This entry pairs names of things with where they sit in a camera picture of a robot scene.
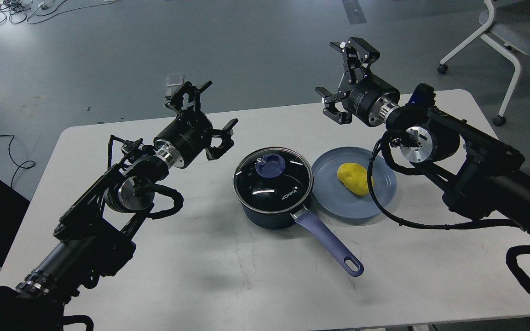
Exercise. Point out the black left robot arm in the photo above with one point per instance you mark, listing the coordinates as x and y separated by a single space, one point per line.
96 233

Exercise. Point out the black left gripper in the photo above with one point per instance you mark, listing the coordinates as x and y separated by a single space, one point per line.
191 131

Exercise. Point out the white office chair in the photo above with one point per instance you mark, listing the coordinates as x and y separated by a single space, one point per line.
505 28

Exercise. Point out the glass pot lid blue knob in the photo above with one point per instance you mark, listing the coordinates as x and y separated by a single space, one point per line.
273 180

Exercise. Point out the dark blue saucepan purple handle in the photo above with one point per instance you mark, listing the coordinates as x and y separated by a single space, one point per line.
304 217

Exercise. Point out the blue round plate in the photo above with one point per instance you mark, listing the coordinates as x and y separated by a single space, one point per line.
341 183

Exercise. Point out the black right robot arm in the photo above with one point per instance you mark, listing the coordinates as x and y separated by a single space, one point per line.
479 175

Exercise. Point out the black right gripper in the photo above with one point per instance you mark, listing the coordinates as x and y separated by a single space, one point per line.
363 89

